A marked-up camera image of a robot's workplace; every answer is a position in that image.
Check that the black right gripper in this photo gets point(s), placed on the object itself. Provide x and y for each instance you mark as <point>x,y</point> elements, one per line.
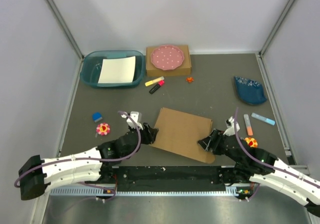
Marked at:
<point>216,136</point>

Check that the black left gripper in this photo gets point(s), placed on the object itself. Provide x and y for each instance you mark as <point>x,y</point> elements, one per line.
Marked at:
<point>148,133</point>

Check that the brown cardboard box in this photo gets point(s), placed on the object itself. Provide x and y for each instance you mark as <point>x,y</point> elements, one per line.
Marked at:
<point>184,69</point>
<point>179,133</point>

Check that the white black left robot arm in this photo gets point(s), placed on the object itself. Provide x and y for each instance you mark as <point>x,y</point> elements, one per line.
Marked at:
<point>38,176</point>

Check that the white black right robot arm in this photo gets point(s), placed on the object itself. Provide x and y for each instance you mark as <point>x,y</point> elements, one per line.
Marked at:
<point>262,167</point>

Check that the closed brown cardboard box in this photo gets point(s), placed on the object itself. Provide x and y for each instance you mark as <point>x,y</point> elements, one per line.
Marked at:
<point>184,69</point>

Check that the pink plush flower toy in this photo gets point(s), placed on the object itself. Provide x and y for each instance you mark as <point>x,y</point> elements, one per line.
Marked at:
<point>103,129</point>

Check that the grey orange pen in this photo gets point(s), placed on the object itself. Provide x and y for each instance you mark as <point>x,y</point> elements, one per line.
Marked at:
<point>248,124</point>

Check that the orange plush flower toy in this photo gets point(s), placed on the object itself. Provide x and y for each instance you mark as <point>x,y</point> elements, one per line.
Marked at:
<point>252,142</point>

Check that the yellow highlighter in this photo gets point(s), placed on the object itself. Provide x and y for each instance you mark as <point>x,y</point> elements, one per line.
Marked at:
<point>154,81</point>

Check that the black pink highlighter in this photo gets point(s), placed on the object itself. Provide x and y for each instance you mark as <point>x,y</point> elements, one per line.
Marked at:
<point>157,86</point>

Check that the blue eraser block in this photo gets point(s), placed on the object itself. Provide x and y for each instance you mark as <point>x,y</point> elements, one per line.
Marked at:
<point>97,116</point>

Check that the small orange candy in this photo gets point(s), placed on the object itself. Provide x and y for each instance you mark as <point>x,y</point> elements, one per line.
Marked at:
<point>189,79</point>

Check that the white paper sheet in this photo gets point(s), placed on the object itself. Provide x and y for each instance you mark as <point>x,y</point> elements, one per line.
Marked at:
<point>120,70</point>

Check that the light blue pen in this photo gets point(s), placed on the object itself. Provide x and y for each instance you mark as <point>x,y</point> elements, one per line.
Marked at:
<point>263,119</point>

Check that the pink dotted plate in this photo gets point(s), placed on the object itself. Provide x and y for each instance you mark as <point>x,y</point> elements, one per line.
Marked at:
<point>167,57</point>

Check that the teal plastic bin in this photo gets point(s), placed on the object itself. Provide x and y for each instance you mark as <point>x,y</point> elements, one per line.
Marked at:
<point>93,63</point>

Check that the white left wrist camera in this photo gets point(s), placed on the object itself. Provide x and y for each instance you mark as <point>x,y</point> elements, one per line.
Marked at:
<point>133,119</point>

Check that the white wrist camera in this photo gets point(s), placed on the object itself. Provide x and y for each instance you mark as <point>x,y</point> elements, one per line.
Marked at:
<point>232,127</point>
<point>133,119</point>

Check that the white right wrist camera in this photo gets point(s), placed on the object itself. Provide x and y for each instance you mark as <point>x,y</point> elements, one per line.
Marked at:
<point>232,127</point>

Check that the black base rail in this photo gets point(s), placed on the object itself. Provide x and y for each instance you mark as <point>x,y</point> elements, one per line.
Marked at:
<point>215,174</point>

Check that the grey slotted cable duct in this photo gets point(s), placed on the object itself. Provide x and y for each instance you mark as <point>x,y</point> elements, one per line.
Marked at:
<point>81,190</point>

